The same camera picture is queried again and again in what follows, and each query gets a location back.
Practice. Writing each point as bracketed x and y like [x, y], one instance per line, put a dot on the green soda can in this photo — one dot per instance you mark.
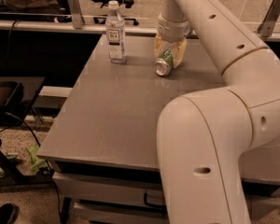
[164, 64]

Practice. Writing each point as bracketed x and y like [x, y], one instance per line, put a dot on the black side stand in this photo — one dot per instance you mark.
[17, 96]

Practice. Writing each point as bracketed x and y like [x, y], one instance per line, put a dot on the metal bracket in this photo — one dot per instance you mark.
[76, 14]
[266, 27]

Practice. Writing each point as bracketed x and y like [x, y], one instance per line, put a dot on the grey drawer cabinet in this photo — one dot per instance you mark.
[106, 194]

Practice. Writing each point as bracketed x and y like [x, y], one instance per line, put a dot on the left metal bracket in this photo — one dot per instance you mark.
[76, 14]

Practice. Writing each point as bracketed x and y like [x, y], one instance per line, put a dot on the black drawer handle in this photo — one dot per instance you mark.
[153, 201]

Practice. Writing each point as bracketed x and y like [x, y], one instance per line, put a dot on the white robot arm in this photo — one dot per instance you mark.
[201, 135]

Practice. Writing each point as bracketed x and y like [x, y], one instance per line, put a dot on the right metal bracket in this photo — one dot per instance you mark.
[266, 27]

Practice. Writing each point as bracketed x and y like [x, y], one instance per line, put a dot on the green crumpled wrapper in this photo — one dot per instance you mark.
[36, 163]

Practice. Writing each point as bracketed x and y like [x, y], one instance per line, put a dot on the clear plastic water bottle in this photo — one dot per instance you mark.
[115, 33]

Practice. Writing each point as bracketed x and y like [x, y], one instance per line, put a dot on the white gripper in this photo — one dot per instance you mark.
[172, 29]

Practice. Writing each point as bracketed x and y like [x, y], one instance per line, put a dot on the black shoe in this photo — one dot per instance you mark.
[9, 213]

